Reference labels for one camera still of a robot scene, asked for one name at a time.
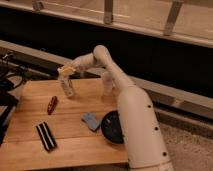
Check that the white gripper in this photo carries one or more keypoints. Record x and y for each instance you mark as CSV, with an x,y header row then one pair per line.
x,y
65,71

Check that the clear plastic bottle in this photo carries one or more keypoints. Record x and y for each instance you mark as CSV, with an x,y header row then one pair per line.
x,y
67,86

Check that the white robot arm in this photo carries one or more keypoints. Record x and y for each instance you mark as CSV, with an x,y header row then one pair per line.
x,y
143,140

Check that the red pocket knife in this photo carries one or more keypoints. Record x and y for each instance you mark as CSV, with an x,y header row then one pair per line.
x,y
52,104

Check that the blue sponge piece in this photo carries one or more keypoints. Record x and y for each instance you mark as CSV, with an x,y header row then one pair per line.
x,y
91,121

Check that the wooden board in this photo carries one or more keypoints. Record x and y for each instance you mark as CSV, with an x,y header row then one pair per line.
x,y
22,148

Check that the black white striped block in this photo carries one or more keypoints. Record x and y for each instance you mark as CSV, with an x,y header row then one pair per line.
x,y
46,136

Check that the metal bolt left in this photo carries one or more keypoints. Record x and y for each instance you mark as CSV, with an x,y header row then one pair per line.
x,y
37,5

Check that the black round bowl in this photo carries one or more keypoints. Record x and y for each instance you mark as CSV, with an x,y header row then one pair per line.
x,y
111,129

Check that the metal bracket centre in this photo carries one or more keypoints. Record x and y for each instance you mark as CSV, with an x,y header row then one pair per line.
x,y
108,11

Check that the metal bracket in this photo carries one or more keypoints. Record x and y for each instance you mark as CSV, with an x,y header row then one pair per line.
x,y
172,17
108,11

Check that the metal bracket right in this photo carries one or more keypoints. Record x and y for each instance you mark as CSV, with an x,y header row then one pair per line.
x,y
172,17

